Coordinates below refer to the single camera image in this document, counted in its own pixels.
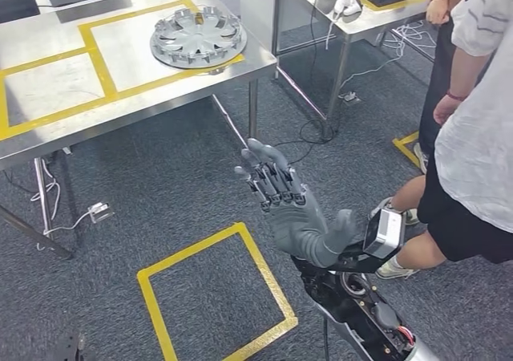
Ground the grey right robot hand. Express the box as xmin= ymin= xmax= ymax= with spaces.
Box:
xmin=234 ymin=137 xmax=358 ymax=270

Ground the silver hubcap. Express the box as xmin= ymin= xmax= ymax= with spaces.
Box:
xmin=149 ymin=6 xmax=248 ymax=71

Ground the stainless steel workbench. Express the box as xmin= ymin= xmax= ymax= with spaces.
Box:
xmin=0 ymin=0 xmax=278 ymax=260

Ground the yellow floor tape outline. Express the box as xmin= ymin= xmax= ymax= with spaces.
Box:
xmin=392 ymin=131 xmax=422 ymax=169
xmin=137 ymin=221 xmax=300 ymax=361

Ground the white hand controller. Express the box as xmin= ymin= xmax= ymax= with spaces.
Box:
xmin=333 ymin=0 xmax=364 ymax=18

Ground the person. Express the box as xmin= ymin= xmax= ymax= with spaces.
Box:
xmin=368 ymin=0 xmax=513 ymax=281
xmin=413 ymin=0 xmax=487 ymax=175

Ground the yellow tape double rectangle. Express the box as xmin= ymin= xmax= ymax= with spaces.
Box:
xmin=0 ymin=0 xmax=246 ymax=142

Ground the black zip case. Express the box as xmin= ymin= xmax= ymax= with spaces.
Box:
xmin=0 ymin=0 xmax=41 ymax=25

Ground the black floor cable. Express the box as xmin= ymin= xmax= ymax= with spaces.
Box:
xmin=272 ymin=0 xmax=337 ymax=165

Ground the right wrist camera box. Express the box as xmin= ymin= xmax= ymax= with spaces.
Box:
xmin=362 ymin=207 xmax=407 ymax=260

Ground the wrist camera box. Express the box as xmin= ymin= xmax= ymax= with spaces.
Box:
xmin=362 ymin=207 xmax=407 ymax=260
xmin=60 ymin=331 xmax=87 ymax=361

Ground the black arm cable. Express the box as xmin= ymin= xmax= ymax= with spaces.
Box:
xmin=322 ymin=315 xmax=330 ymax=361

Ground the steel frame table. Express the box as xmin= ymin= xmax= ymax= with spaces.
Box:
xmin=267 ymin=0 xmax=441 ymax=123

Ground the white controller cable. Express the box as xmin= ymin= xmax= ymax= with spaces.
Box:
xmin=325 ymin=15 xmax=438 ymax=91

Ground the white adapter cable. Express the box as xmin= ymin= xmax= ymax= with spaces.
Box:
xmin=29 ymin=159 xmax=95 ymax=254

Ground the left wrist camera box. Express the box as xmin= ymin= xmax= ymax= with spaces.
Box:
xmin=60 ymin=331 xmax=87 ymax=361

